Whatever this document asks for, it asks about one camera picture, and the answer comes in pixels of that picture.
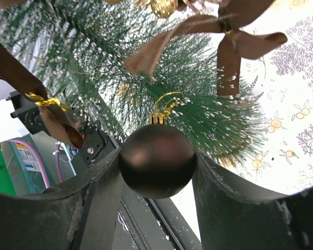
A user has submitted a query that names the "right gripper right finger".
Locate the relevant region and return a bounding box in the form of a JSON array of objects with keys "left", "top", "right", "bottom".
[{"left": 192, "top": 151, "right": 313, "bottom": 250}]

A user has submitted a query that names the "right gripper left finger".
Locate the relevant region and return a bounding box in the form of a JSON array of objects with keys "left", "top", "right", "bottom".
[{"left": 0, "top": 150, "right": 123, "bottom": 250}]

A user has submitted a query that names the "dark brown bauble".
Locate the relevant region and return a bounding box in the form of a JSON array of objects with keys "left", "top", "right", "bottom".
[{"left": 118, "top": 91, "right": 197, "bottom": 199}]

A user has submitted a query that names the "brown ribbon bow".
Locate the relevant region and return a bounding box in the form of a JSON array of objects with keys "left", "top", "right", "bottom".
[{"left": 0, "top": 0, "right": 85, "bottom": 149}]

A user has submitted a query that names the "small green christmas tree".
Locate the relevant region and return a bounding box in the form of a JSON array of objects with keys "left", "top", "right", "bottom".
[{"left": 0, "top": 1, "right": 261, "bottom": 164}]

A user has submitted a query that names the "brown ribbon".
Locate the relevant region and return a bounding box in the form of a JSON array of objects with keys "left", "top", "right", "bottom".
[{"left": 124, "top": 0, "right": 287, "bottom": 96}]

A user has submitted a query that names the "gold glitter berry sprig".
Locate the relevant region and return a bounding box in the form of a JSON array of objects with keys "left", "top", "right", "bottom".
[{"left": 104, "top": 0, "right": 180, "bottom": 19}]

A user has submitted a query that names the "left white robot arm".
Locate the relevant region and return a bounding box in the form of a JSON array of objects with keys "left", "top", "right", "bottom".
[{"left": 0, "top": 91, "right": 48, "bottom": 143}]

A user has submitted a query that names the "floral patterned table mat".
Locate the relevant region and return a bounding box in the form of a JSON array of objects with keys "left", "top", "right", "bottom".
[{"left": 223, "top": 1, "right": 313, "bottom": 194}]

